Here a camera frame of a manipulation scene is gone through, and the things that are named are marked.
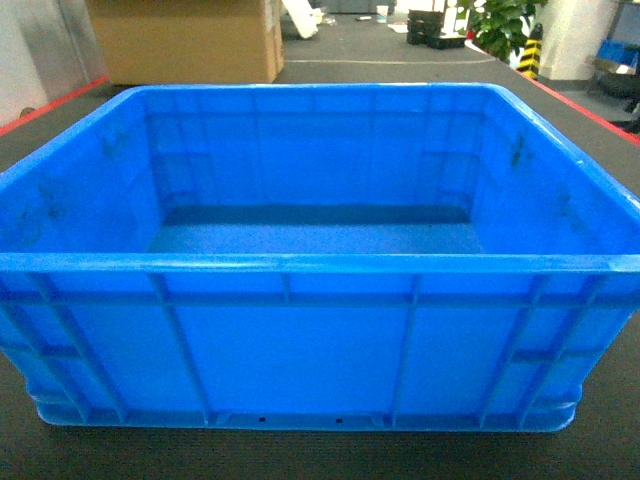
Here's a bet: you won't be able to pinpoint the large blue plastic crate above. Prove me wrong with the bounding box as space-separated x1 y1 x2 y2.
1 84 639 432

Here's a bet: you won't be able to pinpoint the large cardboard box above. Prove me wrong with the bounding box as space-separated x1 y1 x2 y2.
86 0 284 86

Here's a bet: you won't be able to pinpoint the black stacked crates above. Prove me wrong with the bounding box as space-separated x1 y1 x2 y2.
406 10 466 50

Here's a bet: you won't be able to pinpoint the yellow black striped bollard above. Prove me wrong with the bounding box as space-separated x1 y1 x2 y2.
516 23 544 81

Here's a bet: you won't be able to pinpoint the green potted plant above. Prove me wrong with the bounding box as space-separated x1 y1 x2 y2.
455 0 548 63

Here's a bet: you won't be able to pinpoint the small blue bin background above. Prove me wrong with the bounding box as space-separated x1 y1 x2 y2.
596 39 639 68

